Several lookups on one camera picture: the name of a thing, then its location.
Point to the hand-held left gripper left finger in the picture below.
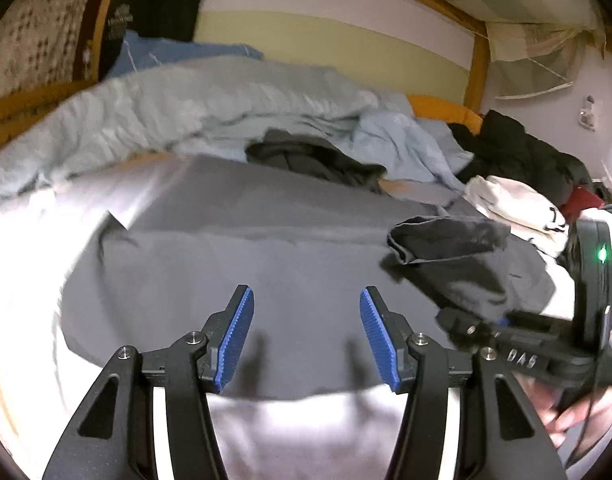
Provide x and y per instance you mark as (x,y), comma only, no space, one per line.
(235,340)

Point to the red garment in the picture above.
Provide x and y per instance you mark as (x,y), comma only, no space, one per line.
(581,200)

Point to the small wall hook holder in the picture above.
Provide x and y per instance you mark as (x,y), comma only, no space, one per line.
(588,115)

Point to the black printed hanging shirt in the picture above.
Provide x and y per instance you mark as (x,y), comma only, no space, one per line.
(155,5)

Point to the grey jacket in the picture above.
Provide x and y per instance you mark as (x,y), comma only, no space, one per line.
(286,240)

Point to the person's right hand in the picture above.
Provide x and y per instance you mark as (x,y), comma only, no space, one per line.
(571,417)

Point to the blue pillow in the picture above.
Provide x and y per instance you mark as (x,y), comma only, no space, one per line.
(160,52)

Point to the light blue duvet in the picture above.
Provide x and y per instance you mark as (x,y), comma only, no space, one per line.
(160,110)

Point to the white bed sheet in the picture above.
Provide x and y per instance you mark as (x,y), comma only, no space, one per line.
(25,285)

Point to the patterned curtain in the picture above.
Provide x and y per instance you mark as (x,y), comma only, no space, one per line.
(35,35)

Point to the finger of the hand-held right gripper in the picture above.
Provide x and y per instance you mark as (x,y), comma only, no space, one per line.
(546,325)
(536,360)

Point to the wooden bunk bed frame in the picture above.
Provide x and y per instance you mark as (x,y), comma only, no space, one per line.
(478,65)

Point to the black puffer jacket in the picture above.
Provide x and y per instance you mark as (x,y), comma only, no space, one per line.
(516,155)

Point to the hanging mesh cloth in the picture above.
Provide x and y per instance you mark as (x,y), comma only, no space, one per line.
(536,50)

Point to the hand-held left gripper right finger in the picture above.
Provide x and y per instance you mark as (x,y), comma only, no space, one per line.
(381,340)

